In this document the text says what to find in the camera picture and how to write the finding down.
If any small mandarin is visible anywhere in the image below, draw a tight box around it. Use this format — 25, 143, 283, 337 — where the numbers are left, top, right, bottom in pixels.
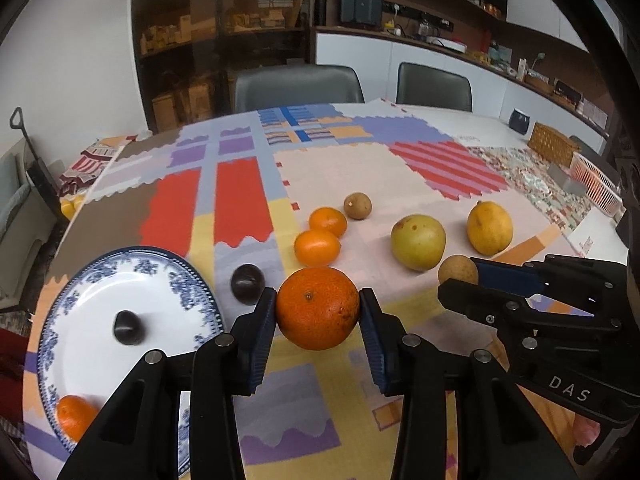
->
56, 395, 100, 443
293, 229, 342, 268
308, 207, 348, 239

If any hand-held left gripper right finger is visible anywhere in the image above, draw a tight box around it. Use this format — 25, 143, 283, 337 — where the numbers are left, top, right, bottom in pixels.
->
359, 288, 581, 480

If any grey sofa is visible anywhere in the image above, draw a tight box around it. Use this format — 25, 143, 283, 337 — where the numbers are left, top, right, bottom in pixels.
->
0, 150, 68, 313

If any glass door cabinet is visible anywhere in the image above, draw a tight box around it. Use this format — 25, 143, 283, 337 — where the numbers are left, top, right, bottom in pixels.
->
131, 0, 314, 133

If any grey chair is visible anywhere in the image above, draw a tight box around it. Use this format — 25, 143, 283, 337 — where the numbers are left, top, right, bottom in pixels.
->
396, 62, 474, 113
234, 64, 366, 112

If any striped folded cloth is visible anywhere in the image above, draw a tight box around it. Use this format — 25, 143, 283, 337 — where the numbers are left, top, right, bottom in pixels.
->
61, 134, 152, 197

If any white sideboard cabinet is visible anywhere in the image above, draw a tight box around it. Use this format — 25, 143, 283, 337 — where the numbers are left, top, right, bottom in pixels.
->
311, 25, 615, 137

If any yellow-green pear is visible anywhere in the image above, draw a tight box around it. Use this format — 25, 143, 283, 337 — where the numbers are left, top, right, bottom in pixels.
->
390, 214, 447, 272

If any small brown round fruit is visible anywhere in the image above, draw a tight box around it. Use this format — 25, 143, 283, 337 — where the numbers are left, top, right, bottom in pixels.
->
343, 192, 373, 221
438, 254, 480, 288

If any black upright vacuum cleaner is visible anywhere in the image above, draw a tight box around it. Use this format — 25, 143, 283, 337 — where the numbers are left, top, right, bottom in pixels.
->
9, 106, 58, 213

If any large orange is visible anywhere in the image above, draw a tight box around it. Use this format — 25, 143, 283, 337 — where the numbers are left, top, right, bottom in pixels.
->
276, 267, 361, 351

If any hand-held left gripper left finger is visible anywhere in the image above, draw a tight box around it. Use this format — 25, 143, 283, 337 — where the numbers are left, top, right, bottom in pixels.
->
56, 286, 279, 480

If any dark blue mug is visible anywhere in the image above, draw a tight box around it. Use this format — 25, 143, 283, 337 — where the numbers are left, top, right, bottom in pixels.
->
508, 108, 533, 135

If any wicker basket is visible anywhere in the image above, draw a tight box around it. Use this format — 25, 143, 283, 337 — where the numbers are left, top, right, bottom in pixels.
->
528, 121, 582, 169

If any dark purple fruit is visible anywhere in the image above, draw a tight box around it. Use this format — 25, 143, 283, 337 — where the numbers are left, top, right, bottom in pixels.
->
112, 310, 146, 346
230, 264, 266, 306

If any floral tablecloth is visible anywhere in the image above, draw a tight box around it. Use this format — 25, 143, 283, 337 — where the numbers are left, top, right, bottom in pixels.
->
467, 144, 593, 237

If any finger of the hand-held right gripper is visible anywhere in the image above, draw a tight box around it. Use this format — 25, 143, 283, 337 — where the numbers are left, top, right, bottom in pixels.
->
437, 280, 621, 341
472, 255, 626, 296

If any blue and white plate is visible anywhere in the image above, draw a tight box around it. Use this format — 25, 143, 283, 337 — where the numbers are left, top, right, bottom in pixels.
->
37, 246, 224, 480

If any white plastic basket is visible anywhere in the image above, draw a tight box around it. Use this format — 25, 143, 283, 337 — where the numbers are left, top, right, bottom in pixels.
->
570, 152, 627, 217

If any person's right hand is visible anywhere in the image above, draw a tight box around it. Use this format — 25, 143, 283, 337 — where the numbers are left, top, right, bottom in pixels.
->
575, 417, 601, 446

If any red cloth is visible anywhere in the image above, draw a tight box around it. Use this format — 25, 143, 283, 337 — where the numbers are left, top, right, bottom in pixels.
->
0, 327, 27, 397

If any yellow round fruit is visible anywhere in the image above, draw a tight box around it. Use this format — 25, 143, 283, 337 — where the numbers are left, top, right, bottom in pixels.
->
467, 200, 514, 256

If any grey box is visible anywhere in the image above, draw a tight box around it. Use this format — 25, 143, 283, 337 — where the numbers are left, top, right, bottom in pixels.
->
547, 163, 589, 197

